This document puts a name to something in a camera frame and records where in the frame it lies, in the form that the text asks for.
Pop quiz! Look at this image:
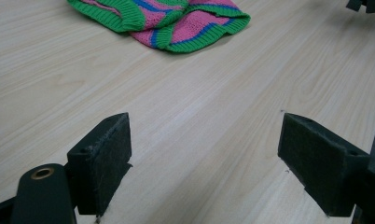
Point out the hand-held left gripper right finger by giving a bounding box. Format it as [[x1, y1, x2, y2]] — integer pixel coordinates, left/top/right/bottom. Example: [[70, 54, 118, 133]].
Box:
[[277, 112, 370, 217]]

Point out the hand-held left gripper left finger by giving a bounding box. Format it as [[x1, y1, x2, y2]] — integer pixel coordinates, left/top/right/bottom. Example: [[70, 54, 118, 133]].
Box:
[[66, 112, 133, 217]]

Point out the striped knitted pet sweater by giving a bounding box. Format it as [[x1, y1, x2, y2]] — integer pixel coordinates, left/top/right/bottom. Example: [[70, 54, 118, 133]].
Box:
[[66, 0, 252, 54]]

